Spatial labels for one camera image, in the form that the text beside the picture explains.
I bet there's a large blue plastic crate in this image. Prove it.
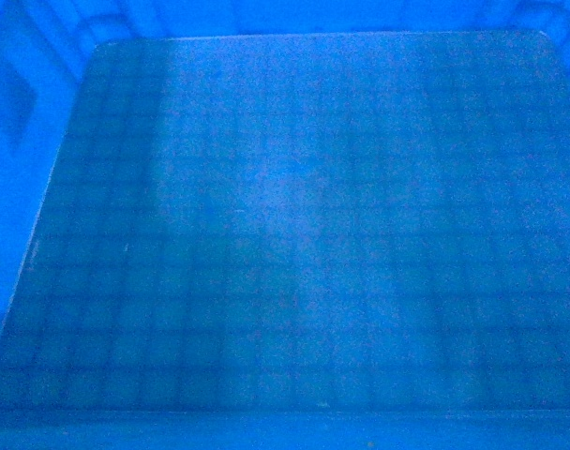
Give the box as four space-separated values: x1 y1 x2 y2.
0 1 570 449

